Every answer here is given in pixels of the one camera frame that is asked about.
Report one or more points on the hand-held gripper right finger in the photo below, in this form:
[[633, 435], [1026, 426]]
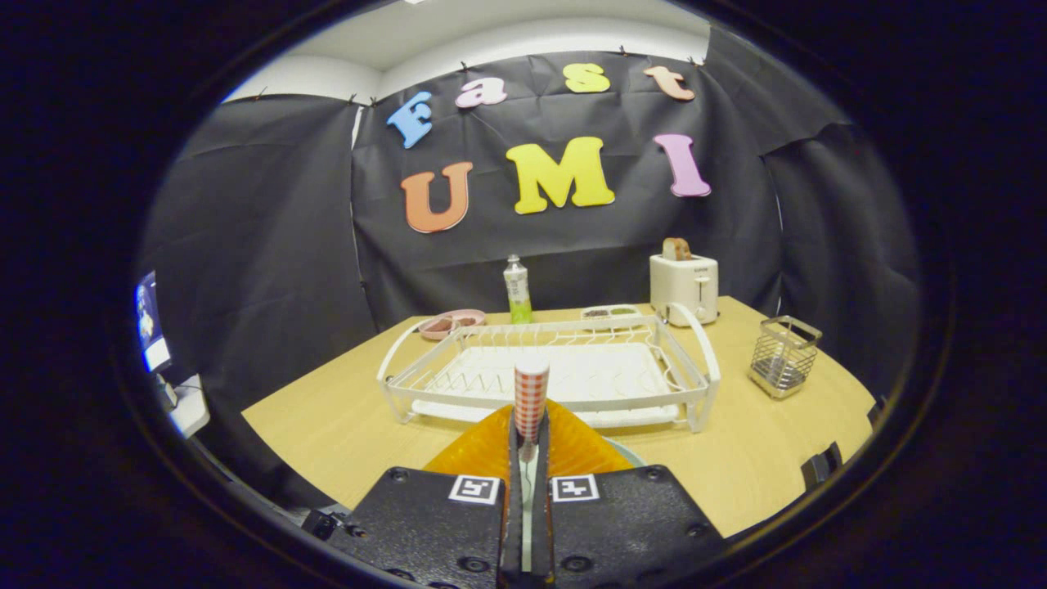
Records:
[[630, 523]]

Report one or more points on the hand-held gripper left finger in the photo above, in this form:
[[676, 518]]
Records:
[[425, 523]]

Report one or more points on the pale green plate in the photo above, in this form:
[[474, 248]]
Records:
[[626, 451]]

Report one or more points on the pink dish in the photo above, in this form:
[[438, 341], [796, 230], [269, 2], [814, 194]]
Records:
[[446, 325]]

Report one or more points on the white divided sauce dish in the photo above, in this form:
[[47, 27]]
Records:
[[612, 312]]

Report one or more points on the black chair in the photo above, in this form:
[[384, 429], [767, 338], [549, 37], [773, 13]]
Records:
[[820, 466]]

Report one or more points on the cream toaster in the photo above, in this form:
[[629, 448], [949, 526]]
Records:
[[684, 286]]

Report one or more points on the clear bottle with green label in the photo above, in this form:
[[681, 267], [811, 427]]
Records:
[[518, 294]]

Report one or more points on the white side table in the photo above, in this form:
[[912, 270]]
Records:
[[190, 409]]

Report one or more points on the bread slice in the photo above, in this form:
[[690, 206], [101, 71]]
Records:
[[676, 249]]

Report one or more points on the computer monitor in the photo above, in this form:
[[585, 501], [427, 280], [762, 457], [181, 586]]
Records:
[[151, 323]]

